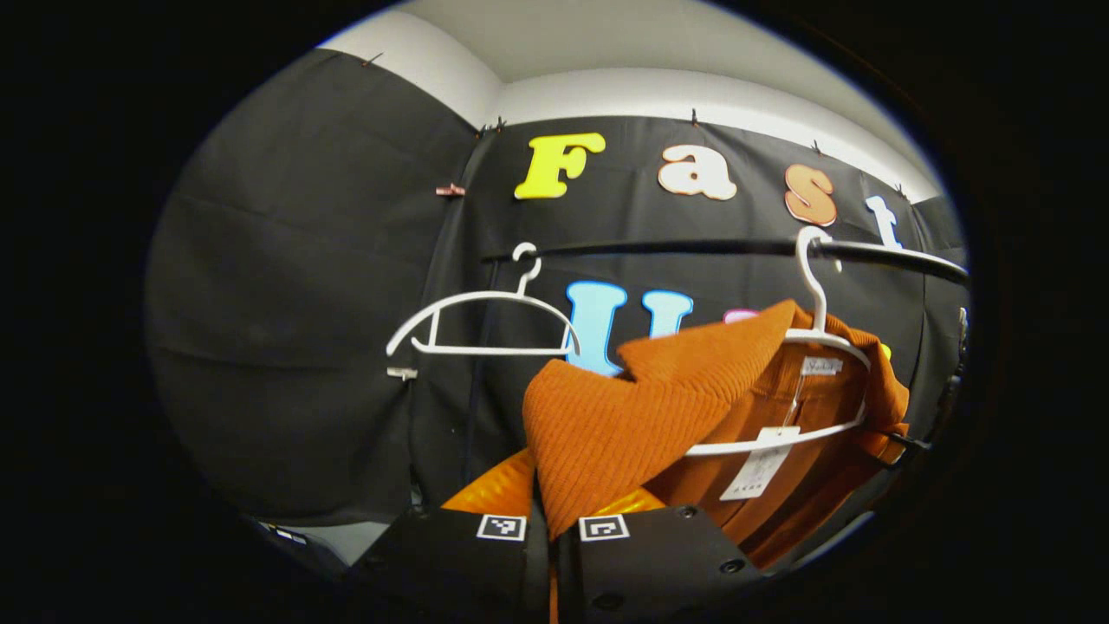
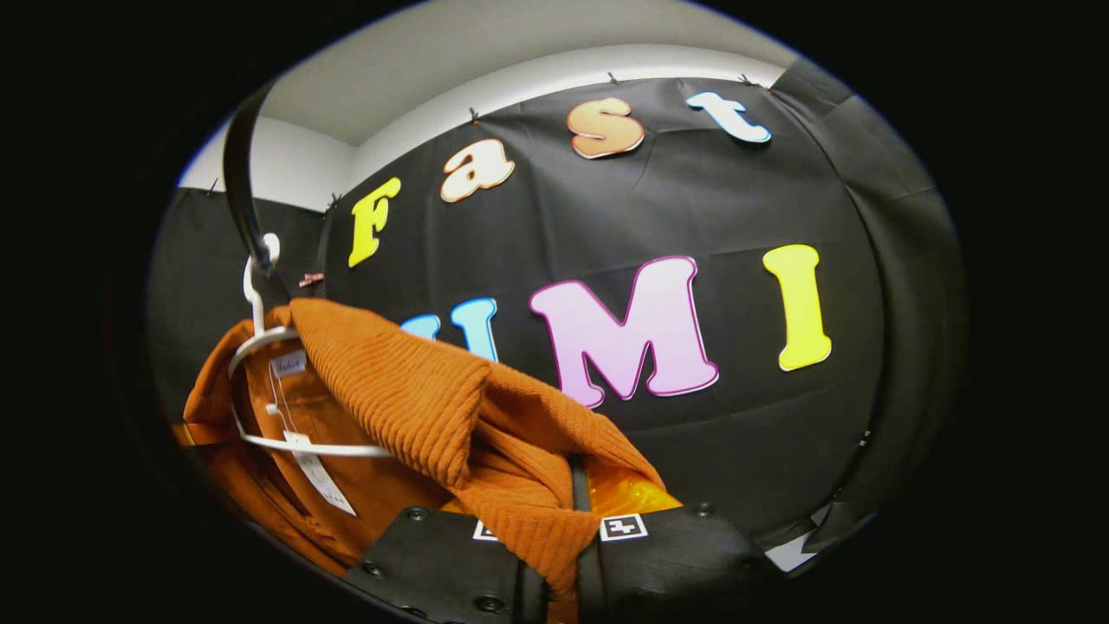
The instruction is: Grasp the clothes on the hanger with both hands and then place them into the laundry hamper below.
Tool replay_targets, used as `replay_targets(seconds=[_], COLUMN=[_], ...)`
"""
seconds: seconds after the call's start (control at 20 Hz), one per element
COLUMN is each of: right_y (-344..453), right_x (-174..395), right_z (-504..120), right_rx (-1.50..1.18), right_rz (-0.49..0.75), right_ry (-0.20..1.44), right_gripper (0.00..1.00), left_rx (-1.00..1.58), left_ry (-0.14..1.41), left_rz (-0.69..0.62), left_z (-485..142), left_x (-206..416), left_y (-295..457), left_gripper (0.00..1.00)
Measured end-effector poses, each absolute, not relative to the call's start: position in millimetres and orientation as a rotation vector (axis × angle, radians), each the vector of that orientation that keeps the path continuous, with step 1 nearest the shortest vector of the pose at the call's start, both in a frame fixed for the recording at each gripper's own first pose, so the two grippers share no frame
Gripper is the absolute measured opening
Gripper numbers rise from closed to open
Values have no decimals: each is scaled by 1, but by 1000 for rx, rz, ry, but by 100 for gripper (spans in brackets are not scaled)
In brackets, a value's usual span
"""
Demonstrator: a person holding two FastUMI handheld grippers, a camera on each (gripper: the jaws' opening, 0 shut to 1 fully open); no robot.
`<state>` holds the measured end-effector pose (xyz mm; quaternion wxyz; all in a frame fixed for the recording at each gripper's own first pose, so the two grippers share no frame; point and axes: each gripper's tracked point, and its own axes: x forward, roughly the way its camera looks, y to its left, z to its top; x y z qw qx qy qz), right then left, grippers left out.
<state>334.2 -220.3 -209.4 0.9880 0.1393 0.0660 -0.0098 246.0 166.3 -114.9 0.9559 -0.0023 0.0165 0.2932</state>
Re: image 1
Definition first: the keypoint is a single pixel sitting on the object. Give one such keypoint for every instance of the orange knit jacket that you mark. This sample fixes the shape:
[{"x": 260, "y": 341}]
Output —
[{"x": 606, "y": 425}]

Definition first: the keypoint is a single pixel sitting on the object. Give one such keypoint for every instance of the small copper clip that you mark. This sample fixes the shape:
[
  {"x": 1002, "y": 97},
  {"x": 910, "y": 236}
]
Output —
[{"x": 450, "y": 190}]

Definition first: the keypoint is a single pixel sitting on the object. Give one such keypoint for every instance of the white plastic hanger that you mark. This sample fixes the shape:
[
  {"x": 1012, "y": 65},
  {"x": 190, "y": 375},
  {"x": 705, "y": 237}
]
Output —
[
  {"x": 813, "y": 286},
  {"x": 485, "y": 296}
]

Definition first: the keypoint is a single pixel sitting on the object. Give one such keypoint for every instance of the black backdrop cloth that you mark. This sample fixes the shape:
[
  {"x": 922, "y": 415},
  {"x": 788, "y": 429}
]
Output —
[{"x": 295, "y": 303}]

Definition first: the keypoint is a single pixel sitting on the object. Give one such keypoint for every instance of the black clothes rack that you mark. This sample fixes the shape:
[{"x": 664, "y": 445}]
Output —
[{"x": 693, "y": 248}]

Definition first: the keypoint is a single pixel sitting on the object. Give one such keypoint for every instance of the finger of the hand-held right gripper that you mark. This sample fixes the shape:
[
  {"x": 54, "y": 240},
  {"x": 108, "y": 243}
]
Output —
[{"x": 914, "y": 444}]

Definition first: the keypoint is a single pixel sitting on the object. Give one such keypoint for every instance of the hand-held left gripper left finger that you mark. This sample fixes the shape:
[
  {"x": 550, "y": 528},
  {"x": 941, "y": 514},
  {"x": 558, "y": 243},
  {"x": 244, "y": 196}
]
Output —
[{"x": 442, "y": 563}]

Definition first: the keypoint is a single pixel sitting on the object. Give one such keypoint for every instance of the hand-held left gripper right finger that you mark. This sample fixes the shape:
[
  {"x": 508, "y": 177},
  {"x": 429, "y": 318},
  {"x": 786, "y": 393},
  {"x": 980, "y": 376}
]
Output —
[{"x": 658, "y": 563}]

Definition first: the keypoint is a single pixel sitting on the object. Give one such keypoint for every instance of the small silver clip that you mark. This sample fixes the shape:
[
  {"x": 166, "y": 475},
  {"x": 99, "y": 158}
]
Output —
[{"x": 402, "y": 373}]

